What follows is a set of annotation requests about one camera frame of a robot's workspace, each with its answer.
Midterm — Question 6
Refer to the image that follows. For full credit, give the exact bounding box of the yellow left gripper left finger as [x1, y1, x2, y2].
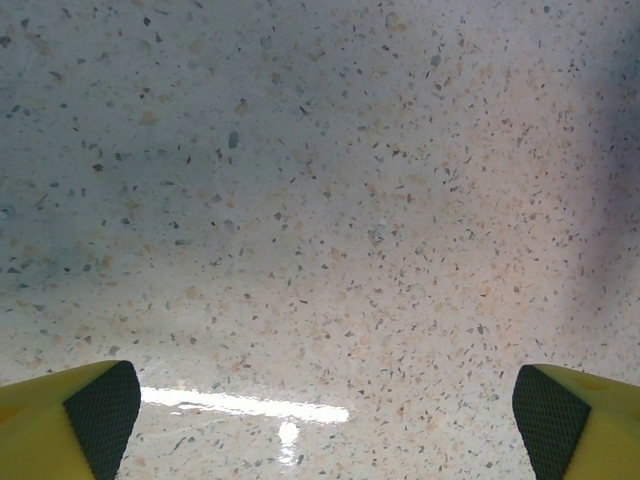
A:
[0, 359, 142, 480]

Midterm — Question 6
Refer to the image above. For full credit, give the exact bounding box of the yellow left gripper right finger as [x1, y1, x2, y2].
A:
[512, 363, 640, 480]

